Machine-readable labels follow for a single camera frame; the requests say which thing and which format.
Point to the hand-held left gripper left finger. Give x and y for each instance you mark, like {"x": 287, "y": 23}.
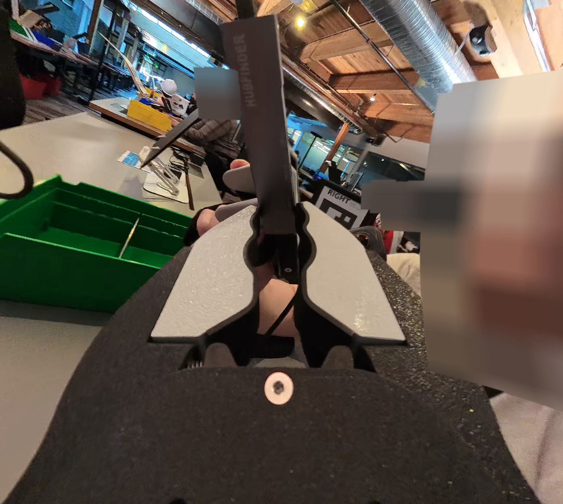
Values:
{"x": 206, "y": 284}

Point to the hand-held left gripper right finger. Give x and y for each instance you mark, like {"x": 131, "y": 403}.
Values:
{"x": 347, "y": 288}

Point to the slim dark grey usb hub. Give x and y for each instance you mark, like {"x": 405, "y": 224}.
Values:
{"x": 264, "y": 125}

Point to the person's right hand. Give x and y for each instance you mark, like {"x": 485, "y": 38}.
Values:
{"x": 277, "y": 306}

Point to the thin metal rod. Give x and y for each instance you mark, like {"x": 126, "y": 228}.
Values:
{"x": 129, "y": 238}

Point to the brown wooden stick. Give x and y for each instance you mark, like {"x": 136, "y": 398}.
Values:
{"x": 190, "y": 191}

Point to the white laptop stand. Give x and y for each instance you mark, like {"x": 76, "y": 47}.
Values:
{"x": 162, "y": 192}

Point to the green compartment tray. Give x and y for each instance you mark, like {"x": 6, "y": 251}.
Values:
{"x": 66, "y": 275}

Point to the blue white leaflet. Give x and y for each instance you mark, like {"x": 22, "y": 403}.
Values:
{"x": 132, "y": 157}

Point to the yellow storage bin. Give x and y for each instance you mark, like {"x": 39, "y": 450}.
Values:
{"x": 147, "y": 115}

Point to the white hard hat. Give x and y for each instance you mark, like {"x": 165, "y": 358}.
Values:
{"x": 169, "y": 87}

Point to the round ceiling lamp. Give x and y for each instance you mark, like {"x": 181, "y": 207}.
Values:
{"x": 300, "y": 21}

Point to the small red storage bin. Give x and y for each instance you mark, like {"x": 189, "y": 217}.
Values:
{"x": 39, "y": 88}

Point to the long workbench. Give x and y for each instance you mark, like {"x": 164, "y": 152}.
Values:
{"x": 66, "y": 54}

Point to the dark rounded object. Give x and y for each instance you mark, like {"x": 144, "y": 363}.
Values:
{"x": 9, "y": 64}

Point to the slim silver duct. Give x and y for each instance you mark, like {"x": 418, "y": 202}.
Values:
{"x": 316, "y": 93}

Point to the large silver ribbed duct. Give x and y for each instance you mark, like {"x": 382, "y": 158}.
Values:
{"x": 396, "y": 7}

